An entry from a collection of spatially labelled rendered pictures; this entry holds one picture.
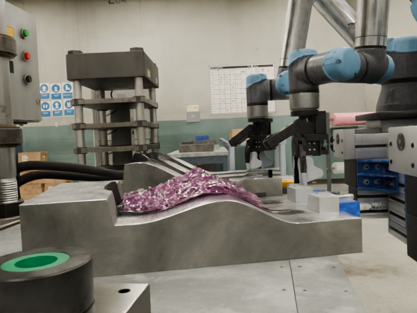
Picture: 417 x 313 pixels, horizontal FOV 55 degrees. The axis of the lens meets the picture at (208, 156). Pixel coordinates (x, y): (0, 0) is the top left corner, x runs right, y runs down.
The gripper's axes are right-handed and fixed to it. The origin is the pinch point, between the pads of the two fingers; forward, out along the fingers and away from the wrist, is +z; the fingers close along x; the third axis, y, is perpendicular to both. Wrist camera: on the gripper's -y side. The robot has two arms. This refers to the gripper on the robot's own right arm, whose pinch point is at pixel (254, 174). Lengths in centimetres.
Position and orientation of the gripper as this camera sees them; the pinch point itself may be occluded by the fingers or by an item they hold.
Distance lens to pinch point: 146.7
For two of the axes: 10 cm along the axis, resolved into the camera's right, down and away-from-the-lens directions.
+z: 0.4, 10.0, 0.5
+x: 6.0, -0.7, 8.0
